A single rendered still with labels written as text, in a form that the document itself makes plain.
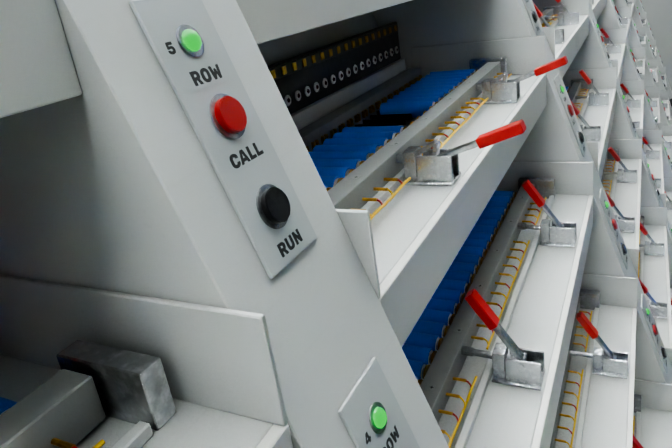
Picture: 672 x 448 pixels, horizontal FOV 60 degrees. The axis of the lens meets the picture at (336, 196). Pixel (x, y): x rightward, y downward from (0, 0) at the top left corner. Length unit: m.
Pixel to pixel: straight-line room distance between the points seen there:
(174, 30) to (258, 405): 0.15
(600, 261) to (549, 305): 0.33
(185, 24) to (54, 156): 0.07
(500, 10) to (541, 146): 0.20
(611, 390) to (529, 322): 0.24
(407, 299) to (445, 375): 0.17
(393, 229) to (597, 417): 0.46
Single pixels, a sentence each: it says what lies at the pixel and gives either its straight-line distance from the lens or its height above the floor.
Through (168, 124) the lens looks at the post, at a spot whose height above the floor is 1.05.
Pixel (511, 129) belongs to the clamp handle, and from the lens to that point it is 0.44.
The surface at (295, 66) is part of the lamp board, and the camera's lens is 0.61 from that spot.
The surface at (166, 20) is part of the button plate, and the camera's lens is 0.25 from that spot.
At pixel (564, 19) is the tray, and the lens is 1.39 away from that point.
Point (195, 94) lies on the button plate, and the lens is 0.24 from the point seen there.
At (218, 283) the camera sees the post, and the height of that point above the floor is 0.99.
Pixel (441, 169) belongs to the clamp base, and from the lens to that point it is 0.46.
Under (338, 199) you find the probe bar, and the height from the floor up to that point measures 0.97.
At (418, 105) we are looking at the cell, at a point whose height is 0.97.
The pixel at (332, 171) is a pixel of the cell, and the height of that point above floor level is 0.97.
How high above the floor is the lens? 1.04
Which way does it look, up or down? 10 degrees down
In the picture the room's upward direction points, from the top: 25 degrees counter-clockwise
